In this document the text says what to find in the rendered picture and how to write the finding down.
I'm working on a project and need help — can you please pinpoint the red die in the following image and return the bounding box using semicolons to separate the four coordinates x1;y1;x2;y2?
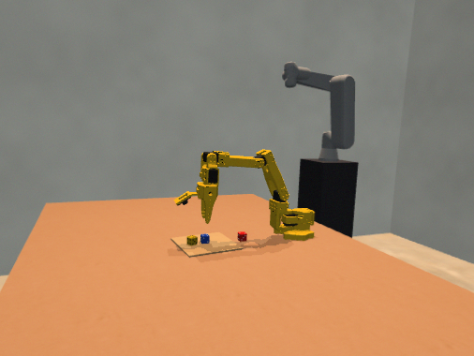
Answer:
238;232;247;242

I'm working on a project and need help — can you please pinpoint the blue die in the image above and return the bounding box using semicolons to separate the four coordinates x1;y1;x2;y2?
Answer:
200;234;210;244

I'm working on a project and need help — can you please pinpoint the tan flat mat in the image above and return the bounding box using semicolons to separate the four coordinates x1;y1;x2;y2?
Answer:
170;232;243;258

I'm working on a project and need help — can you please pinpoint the yellow die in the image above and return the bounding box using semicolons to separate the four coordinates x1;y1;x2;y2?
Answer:
186;235;198;246

